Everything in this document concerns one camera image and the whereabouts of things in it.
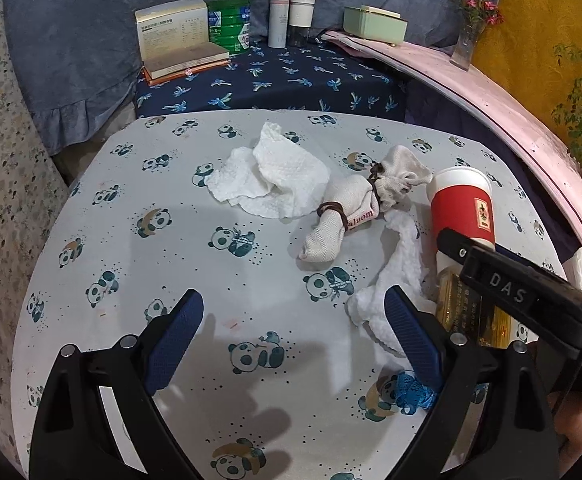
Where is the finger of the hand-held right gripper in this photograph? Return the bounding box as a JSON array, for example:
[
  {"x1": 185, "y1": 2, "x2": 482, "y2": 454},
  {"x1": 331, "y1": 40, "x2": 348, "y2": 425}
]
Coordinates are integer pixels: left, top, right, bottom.
[{"x1": 436, "y1": 227, "x2": 582, "y2": 347}]

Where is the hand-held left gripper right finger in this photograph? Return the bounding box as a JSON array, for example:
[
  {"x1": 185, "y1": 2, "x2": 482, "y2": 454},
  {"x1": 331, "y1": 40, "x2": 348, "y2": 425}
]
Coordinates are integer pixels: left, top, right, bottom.
[{"x1": 384, "y1": 285, "x2": 559, "y2": 480}]

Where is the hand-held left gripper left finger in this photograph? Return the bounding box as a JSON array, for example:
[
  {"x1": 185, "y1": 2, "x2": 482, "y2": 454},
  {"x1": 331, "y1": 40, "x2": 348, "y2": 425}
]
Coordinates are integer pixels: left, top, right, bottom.
[{"x1": 30, "y1": 288, "x2": 205, "y2": 480}]

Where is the gold foil packet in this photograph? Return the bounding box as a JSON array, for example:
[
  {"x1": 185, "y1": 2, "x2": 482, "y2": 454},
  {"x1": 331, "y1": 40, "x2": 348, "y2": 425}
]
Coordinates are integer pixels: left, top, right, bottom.
[{"x1": 436, "y1": 267, "x2": 514, "y2": 348}]

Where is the blue measuring tape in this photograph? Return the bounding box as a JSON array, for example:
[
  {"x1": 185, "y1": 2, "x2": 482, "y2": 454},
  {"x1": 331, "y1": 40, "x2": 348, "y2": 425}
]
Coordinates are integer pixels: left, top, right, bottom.
[{"x1": 388, "y1": 370, "x2": 439, "y2": 413}]

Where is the waste bin with white liner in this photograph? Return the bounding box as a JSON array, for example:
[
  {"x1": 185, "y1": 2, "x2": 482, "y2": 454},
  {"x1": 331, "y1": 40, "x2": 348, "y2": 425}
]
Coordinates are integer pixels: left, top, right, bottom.
[{"x1": 568, "y1": 246, "x2": 582, "y2": 293}]

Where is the white fluffy towel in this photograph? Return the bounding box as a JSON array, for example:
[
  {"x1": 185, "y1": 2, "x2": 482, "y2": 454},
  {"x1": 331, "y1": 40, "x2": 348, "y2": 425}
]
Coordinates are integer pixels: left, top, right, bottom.
[{"x1": 347, "y1": 208, "x2": 439, "y2": 358}]

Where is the red paper cup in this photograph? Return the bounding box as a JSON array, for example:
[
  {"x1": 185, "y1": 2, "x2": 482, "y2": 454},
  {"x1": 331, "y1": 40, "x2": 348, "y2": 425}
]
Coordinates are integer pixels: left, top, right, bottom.
[{"x1": 425, "y1": 166, "x2": 497, "y2": 281}]

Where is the white paper towel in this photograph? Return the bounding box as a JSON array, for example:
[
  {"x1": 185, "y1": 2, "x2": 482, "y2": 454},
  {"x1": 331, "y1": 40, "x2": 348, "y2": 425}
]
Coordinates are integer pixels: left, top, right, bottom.
[{"x1": 205, "y1": 121, "x2": 331, "y2": 220}]

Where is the person's right hand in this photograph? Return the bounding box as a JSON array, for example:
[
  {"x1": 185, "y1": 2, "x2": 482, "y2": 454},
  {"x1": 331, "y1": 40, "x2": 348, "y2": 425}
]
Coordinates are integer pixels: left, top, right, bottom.
[{"x1": 546, "y1": 390, "x2": 582, "y2": 453}]

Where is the green leafy plant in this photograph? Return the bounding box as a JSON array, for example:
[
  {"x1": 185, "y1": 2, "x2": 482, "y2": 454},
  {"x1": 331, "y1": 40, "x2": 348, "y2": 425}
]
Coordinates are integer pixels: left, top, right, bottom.
[{"x1": 551, "y1": 42, "x2": 582, "y2": 171}]

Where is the panda print tablecloth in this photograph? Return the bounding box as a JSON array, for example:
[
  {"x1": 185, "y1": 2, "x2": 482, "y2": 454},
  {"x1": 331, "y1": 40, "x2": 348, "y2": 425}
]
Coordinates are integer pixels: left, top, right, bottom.
[{"x1": 11, "y1": 109, "x2": 569, "y2": 480}]

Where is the beige tied sock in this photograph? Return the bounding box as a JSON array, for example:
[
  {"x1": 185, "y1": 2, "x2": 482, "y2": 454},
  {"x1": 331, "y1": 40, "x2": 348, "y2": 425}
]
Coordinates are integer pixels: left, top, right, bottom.
[{"x1": 297, "y1": 145, "x2": 434, "y2": 263}]

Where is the pink cloth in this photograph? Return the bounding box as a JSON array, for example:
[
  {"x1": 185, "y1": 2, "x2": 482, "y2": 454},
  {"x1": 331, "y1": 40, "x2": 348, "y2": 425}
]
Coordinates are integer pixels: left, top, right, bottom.
[{"x1": 321, "y1": 30, "x2": 582, "y2": 261}]

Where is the dark purple cloth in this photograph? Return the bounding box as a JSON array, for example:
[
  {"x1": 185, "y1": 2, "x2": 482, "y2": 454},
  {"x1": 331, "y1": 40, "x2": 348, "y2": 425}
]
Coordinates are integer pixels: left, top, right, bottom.
[{"x1": 403, "y1": 80, "x2": 582, "y2": 261}]

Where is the yellow cloth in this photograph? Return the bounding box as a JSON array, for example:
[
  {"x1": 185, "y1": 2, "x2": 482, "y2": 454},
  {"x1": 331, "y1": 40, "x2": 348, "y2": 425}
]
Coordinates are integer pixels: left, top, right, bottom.
[{"x1": 471, "y1": 0, "x2": 582, "y2": 161}]

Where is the glass vase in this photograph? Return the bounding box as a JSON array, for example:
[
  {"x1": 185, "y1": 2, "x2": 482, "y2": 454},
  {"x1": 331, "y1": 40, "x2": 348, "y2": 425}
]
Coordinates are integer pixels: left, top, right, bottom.
[{"x1": 450, "y1": 25, "x2": 484, "y2": 71}]

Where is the floral print cloth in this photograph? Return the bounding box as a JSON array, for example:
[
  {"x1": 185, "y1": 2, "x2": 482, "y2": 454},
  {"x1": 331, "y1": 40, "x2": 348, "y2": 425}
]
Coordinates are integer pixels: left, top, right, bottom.
[{"x1": 0, "y1": 7, "x2": 72, "y2": 466}]

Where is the red flower bunch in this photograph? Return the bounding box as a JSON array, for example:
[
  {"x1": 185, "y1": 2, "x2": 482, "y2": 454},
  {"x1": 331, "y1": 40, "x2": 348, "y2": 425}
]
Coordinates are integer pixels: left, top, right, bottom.
[{"x1": 448, "y1": 0, "x2": 502, "y2": 28}]

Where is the thin orange book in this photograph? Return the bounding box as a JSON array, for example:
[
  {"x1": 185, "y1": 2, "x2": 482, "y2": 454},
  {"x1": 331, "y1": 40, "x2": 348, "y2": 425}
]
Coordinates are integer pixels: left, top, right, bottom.
[{"x1": 142, "y1": 60, "x2": 232, "y2": 86}]

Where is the navy palm print cloth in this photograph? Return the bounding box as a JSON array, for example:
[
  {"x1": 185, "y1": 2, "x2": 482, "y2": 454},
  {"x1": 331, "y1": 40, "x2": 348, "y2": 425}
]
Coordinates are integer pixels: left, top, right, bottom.
[{"x1": 135, "y1": 40, "x2": 407, "y2": 121}]

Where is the thick book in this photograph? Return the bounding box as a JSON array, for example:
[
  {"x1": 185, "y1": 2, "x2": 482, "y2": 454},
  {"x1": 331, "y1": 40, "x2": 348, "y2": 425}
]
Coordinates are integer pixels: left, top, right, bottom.
[{"x1": 143, "y1": 42, "x2": 231, "y2": 80}]

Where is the pale green tissue box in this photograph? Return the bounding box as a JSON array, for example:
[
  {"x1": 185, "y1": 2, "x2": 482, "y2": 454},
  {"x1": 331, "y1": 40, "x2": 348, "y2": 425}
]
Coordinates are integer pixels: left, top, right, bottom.
[{"x1": 342, "y1": 5, "x2": 408, "y2": 45}]

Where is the beige carton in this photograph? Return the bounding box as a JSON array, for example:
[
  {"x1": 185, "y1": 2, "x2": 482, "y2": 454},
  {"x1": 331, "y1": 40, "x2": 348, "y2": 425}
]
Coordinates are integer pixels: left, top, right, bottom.
[{"x1": 135, "y1": 0, "x2": 209, "y2": 68}]

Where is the green tin can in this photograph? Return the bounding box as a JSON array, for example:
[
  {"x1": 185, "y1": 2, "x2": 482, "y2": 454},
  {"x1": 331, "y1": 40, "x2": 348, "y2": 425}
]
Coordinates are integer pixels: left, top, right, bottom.
[{"x1": 207, "y1": 0, "x2": 252, "y2": 56}]

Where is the blue-grey cloth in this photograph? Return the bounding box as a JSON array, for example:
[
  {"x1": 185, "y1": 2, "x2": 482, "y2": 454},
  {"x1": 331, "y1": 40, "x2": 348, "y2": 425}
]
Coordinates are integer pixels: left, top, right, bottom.
[{"x1": 2, "y1": 0, "x2": 504, "y2": 156}]

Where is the white bottle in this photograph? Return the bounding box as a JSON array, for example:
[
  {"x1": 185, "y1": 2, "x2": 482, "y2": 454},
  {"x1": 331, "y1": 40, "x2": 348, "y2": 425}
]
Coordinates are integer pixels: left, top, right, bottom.
[{"x1": 268, "y1": 0, "x2": 290, "y2": 48}]

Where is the white lidded jar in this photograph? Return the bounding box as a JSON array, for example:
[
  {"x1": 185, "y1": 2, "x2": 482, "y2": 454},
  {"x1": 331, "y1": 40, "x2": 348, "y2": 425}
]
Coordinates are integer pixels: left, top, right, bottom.
[{"x1": 288, "y1": 0, "x2": 316, "y2": 47}]

